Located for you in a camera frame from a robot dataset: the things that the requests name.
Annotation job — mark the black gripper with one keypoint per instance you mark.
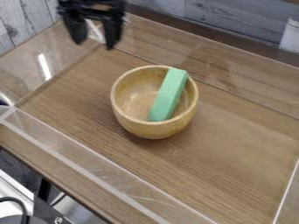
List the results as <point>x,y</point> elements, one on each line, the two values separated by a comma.
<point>111,10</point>

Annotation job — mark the green rectangular block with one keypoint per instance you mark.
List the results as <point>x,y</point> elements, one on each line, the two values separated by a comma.
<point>169,95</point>

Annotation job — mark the clear acrylic tray walls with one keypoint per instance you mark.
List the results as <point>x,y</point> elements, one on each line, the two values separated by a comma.
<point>218,165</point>

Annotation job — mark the white cylindrical container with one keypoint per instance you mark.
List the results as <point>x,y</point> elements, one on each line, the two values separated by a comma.
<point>290,39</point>

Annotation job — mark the black table leg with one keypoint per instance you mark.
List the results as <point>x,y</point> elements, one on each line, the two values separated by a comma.
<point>45,190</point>

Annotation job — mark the black metal bracket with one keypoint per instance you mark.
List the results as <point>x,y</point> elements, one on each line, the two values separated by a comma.
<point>47,213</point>

